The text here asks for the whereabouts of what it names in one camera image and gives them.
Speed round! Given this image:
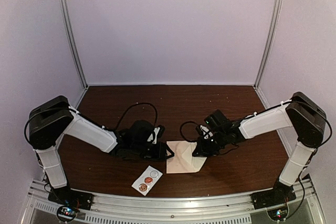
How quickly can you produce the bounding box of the left aluminium frame post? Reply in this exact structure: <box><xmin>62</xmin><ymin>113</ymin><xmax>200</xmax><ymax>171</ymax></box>
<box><xmin>54</xmin><ymin>0</ymin><xmax>89</xmax><ymax>90</ymax></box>

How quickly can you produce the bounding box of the right aluminium frame post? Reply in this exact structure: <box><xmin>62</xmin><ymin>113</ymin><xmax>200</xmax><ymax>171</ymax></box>
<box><xmin>253</xmin><ymin>0</ymin><xmax>287</xmax><ymax>88</ymax></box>

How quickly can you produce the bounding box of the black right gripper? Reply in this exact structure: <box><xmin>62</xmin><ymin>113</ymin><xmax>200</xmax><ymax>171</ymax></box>
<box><xmin>192</xmin><ymin>131</ymin><xmax>227</xmax><ymax>157</ymax></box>

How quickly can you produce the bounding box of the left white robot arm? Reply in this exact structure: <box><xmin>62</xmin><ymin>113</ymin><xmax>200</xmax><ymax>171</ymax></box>
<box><xmin>24</xmin><ymin>95</ymin><xmax>175</xmax><ymax>205</ymax></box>

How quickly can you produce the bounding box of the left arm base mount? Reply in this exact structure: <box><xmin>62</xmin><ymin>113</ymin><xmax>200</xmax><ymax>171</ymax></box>
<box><xmin>47</xmin><ymin>184</ymin><xmax>93</xmax><ymax>223</ymax></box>

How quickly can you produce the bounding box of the sticker sheet with seals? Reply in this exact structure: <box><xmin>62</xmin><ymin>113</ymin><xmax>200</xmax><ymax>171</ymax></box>
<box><xmin>132</xmin><ymin>166</ymin><xmax>163</xmax><ymax>196</ymax></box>

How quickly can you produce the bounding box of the front aluminium rail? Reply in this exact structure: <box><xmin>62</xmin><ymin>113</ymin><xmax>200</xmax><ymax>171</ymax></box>
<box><xmin>19</xmin><ymin>179</ymin><xmax>326</xmax><ymax>223</ymax></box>

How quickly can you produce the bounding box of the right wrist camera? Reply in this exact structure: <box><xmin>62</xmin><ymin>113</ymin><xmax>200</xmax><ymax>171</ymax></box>
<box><xmin>196</xmin><ymin>124</ymin><xmax>213</xmax><ymax>139</ymax></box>

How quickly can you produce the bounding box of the right black camera cable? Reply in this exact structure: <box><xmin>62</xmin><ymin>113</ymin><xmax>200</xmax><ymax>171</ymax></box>
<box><xmin>180</xmin><ymin>121</ymin><xmax>200</xmax><ymax>142</ymax></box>

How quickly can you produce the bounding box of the cream envelope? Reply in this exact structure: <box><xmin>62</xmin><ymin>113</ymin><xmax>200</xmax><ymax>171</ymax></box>
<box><xmin>166</xmin><ymin>141</ymin><xmax>207</xmax><ymax>174</ymax></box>

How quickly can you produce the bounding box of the aluminium frame post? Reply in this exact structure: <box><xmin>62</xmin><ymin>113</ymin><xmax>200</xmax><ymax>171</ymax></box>
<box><xmin>54</xmin><ymin>0</ymin><xmax>89</xmax><ymax>90</ymax></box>
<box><xmin>253</xmin><ymin>0</ymin><xmax>287</xmax><ymax>88</ymax></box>

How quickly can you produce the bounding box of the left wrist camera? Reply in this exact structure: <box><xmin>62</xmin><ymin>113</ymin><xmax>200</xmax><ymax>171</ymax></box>
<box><xmin>147</xmin><ymin>125</ymin><xmax>165</xmax><ymax>144</ymax></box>

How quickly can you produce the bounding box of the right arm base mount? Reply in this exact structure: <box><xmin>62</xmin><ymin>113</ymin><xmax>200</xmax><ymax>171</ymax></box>
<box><xmin>251</xmin><ymin>180</ymin><xmax>296</xmax><ymax>221</ymax></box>

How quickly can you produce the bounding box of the black camera cable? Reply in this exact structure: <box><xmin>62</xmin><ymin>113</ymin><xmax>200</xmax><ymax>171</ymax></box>
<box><xmin>117</xmin><ymin>102</ymin><xmax>158</xmax><ymax>130</ymax></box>
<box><xmin>180</xmin><ymin>121</ymin><xmax>200</xmax><ymax>142</ymax></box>

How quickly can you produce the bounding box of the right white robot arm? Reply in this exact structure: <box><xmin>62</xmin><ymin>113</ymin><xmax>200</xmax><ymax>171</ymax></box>
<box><xmin>192</xmin><ymin>92</ymin><xmax>331</xmax><ymax>204</ymax></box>

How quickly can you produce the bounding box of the left black camera cable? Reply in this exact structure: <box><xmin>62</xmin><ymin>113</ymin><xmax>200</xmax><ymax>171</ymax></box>
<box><xmin>117</xmin><ymin>102</ymin><xmax>158</xmax><ymax>130</ymax></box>

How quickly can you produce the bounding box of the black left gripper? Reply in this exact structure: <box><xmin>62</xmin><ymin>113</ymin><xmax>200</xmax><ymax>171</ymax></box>
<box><xmin>132</xmin><ymin>142</ymin><xmax>174</xmax><ymax>162</ymax></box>

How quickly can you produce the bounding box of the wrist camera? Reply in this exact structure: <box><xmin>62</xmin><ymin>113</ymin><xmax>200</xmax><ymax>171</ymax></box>
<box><xmin>147</xmin><ymin>125</ymin><xmax>165</xmax><ymax>144</ymax></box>
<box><xmin>196</xmin><ymin>124</ymin><xmax>213</xmax><ymax>139</ymax></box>

